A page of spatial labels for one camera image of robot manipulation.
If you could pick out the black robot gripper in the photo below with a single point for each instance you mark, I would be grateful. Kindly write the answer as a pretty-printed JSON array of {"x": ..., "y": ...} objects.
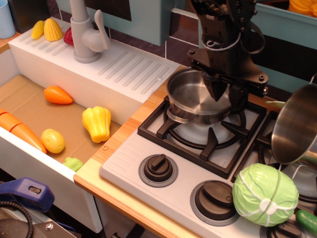
[{"x": 234, "y": 67}]

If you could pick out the small steel pot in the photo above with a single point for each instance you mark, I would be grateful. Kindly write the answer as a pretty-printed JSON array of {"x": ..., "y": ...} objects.
[{"x": 190, "y": 101}]

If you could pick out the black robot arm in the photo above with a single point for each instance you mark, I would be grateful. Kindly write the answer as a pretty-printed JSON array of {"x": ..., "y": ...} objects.
[{"x": 227, "y": 23}]

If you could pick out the large steel pot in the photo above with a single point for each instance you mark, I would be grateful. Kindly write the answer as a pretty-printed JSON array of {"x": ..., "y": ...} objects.
[{"x": 294, "y": 136}]

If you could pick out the grey toy stove top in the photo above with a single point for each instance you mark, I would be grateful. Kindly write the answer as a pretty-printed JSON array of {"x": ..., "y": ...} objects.
[{"x": 175, "y": 197}]

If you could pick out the left black stove knob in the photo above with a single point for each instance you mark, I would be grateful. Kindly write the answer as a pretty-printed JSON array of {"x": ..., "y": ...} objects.
[{"x": 158, "y": 168}]

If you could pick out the black stove knob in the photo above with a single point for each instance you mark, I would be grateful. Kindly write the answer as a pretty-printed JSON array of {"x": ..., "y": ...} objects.
[
  {"x": 214, "y": 200},
  {"x": 284, "y": 230},
  {"x": 158, "y": 168}
]

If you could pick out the middle black stove knob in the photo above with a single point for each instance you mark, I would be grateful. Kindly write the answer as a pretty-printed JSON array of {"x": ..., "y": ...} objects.
[{"x": 214, "y": 200}]

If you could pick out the right black stove knob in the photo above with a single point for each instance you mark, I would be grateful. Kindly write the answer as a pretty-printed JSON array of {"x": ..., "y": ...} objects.
[{"x": 284, "y": 230}]

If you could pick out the black left burner grate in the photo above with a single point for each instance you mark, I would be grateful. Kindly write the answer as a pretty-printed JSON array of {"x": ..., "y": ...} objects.
[{"x": 218, "y": 158}]

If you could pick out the teal toy cabinet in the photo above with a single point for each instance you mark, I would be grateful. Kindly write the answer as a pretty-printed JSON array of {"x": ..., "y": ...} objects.
[{"x": 289, "y": 57}]

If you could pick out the green toy cabbage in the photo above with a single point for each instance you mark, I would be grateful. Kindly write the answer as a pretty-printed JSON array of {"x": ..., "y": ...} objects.
[{"x": 264, "y": 195}]

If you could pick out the yellow toy food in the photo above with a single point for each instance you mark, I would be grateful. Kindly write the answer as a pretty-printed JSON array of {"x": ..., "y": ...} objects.
[{"x": 304, "y": 7}]

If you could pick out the yellow toy bell pepper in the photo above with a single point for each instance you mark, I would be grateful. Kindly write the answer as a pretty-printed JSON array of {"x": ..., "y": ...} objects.
[{"x": 97, "y": 121}]

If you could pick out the grey toy faucet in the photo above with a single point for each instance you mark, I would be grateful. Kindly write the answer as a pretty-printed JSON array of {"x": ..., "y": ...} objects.
[{"x": 88, "y": 42}]

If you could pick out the green toy cucumber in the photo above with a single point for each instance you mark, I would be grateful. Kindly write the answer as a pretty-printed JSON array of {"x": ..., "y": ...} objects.
[{"x": 307, "y": 220}]

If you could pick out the white toy sink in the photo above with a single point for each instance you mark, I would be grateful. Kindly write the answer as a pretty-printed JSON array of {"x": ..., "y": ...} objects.
[{"x": 121, "y": 81}]

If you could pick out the red toy pepper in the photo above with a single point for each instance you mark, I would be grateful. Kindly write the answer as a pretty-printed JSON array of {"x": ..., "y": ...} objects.
[{"x": 68, "y": 39}]

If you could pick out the light green toy broccoli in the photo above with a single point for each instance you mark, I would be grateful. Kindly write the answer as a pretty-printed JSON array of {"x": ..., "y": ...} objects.
[{"x": 73, "y": 163}]

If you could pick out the small orange toy carrot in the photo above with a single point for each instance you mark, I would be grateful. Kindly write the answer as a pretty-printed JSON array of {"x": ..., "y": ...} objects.
[{"x": 57, "y": 95}]

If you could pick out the yellow toy potato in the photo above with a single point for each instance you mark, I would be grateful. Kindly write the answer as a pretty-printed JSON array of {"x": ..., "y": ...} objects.
[{"x": 53, "y": 141}]

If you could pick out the yellow toy corn cob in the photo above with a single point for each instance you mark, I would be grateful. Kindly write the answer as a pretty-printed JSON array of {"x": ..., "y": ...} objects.
[{"x": 52, "y": 30}]

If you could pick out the small yellow toy corn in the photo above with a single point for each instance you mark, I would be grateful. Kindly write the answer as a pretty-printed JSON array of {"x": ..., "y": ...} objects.
[{"x": 38, "y": 30}]

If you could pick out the large orange toy carrot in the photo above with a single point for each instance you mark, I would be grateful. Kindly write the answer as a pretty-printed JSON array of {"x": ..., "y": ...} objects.
[{"x": 15, "y": 126}]

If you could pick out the blue clamp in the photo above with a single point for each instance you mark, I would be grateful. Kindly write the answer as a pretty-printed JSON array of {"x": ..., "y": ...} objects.
[{"x": 29, "y": 193}]

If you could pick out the light blue cup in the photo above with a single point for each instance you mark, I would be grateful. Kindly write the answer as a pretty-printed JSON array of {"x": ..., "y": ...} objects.
[{"x": 7, "y": 28}]

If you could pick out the black metal camera mount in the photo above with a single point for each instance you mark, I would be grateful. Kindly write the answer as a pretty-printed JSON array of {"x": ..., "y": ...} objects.
[{"x": 15, "y": 228}]

